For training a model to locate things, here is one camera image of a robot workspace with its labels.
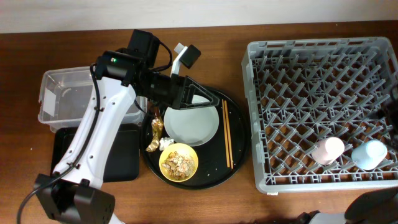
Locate grey dishwasher rack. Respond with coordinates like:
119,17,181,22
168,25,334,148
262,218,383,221
241,37,397,194

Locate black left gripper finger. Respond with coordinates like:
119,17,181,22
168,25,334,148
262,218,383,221
185,76,214,95
178,92,220,110

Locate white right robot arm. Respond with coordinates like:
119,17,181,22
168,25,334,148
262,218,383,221
293,86,397,224

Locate black rectangular tray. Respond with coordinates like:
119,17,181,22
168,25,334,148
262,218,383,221
51,124,140,183

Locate crumpled white tissue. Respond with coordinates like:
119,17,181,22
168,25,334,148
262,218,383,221
159,137,175,151

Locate light blue cup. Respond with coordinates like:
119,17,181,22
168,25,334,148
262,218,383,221
351,140,387,170

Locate grey round plate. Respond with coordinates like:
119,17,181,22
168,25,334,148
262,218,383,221
164,106,220,147

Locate yellow bowl with food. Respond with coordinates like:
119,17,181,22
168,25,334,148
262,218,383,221
159,143,198,182

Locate gold foil wrapper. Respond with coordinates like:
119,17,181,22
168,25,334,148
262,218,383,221
146,116,164,152

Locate clear plastic bin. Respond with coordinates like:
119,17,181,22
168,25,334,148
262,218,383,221
37,66,147,133

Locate pink plastic cup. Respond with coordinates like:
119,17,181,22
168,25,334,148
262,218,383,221
311,137,345,165

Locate wooden chopstick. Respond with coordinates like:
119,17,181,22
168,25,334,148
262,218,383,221
223,100,234,169
221,100,231,168

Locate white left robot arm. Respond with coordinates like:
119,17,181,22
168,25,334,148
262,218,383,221
32,30,219,223

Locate round black tray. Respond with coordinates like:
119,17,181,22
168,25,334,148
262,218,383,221
140,87,251,190

